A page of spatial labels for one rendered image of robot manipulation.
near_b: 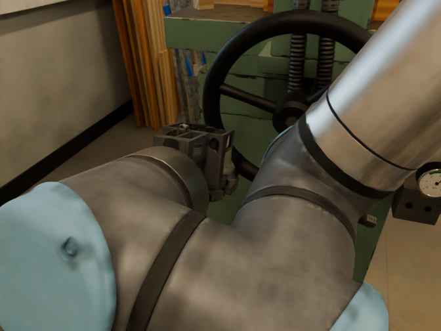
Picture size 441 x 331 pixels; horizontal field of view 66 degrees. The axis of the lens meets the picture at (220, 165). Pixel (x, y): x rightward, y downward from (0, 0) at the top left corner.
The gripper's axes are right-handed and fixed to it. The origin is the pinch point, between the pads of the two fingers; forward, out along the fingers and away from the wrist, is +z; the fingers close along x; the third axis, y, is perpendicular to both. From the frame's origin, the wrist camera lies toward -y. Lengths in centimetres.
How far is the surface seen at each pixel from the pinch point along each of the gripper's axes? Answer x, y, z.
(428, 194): -35.2, -4.1, 20.1
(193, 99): 42, 0, 104
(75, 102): 114, -10, 113
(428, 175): -33.9, -0.4, 18.8
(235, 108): 4.0, 6.7, 22.9
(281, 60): -5.8, 16.5, 9.3
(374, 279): -43, -52, 73
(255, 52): 0.3, 18.0, 18.9
